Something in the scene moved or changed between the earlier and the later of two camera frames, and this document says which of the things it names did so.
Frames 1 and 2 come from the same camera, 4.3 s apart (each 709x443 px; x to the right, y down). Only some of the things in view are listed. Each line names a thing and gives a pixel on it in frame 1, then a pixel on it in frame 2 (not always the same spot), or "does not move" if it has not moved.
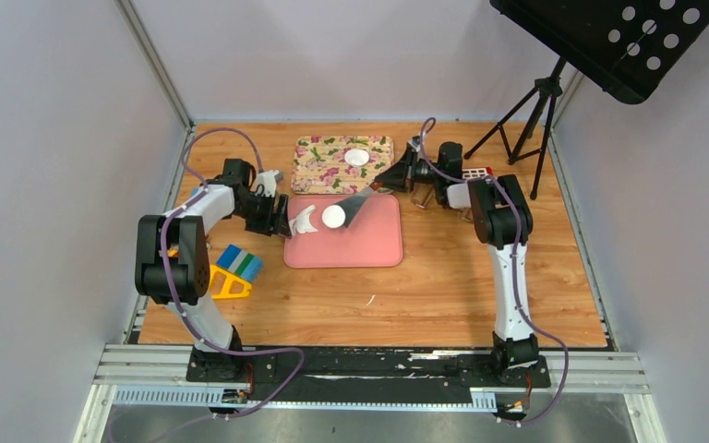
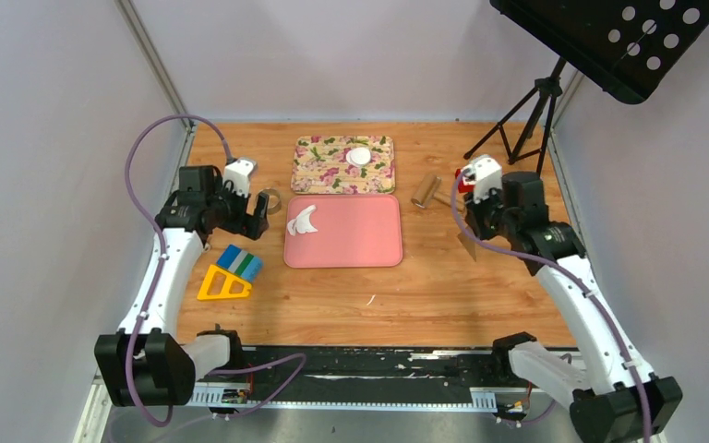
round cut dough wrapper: x=333 y=216 -> x=358 y=156
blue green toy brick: x=247 y=265 does not move
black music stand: x=629 y=48 does not move
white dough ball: x=302 y=223 does not move
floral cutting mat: x=338 y=164 does not move
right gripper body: x=418 y=171 -> x=482 y=214
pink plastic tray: x=374 y=238 does not move
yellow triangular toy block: x=224 y=284 does not move
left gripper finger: x=282 y=223 -> x=261 y=226
